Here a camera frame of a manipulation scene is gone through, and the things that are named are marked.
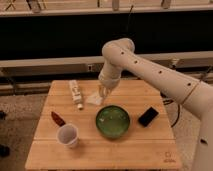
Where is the white sponge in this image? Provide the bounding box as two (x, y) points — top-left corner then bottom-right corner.
(86, 93), (103, 106)

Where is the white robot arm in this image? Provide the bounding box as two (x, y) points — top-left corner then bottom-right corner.
(99, 38), (213, 171)

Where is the white ceramic cup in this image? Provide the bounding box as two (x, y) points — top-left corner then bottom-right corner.
(56, 124), (78, 148)

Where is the white tube with cap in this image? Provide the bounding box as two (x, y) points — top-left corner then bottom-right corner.
(69, 80), (83, 110)

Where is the green bowl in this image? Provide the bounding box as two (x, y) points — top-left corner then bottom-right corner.
(95, 105), (130, 139)

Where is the wooden table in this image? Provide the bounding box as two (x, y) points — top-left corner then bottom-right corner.
(25, 80), (182, 171)

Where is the black smartphone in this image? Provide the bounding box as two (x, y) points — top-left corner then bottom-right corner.
(138, 107), (159, 127)

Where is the dark red small object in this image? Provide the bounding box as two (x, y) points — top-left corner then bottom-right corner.
(51, 112), (65, 126)

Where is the white wall outlet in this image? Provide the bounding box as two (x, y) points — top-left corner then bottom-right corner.
(88, 64), (93, 72)

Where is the black cable on floor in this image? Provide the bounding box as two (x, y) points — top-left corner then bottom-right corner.
(163, 98), (181, 129)

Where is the black hanging cable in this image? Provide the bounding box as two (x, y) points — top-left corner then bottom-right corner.
(123, 4), (135, 40)

